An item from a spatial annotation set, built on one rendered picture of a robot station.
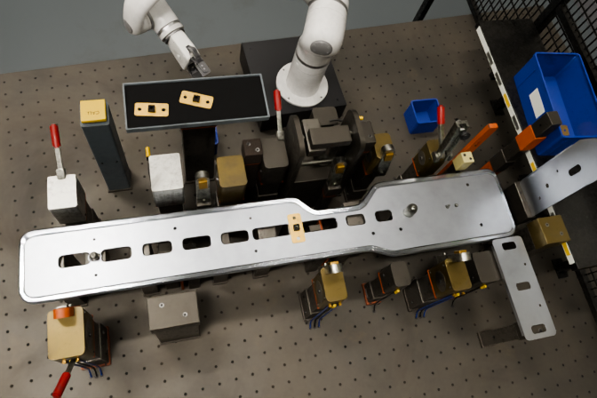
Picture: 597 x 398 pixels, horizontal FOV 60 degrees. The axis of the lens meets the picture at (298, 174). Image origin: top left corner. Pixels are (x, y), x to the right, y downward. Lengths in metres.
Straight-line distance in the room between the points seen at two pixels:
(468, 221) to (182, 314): 0.86
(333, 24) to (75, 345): 1.06
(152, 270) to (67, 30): 1.92
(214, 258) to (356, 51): 1.13
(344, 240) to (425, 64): 1.02
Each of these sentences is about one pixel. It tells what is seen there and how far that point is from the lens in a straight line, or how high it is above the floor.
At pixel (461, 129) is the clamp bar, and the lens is 1.48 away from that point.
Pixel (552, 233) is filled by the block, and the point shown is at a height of 1.06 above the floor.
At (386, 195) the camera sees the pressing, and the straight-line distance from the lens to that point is 1.55.
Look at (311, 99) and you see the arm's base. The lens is 1.87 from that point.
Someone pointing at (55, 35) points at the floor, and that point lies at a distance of 3.08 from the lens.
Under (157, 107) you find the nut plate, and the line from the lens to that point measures 1.39.
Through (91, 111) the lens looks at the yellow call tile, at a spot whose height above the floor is 1.16.
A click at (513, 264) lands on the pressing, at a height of 1.00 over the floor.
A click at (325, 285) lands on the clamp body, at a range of 1.37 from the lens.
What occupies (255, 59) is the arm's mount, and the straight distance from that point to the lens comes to 1.93.
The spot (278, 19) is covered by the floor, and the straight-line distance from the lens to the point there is 3.13.
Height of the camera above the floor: 2.36
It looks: 64 degrees down
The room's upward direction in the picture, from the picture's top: 22 degrees clockwise
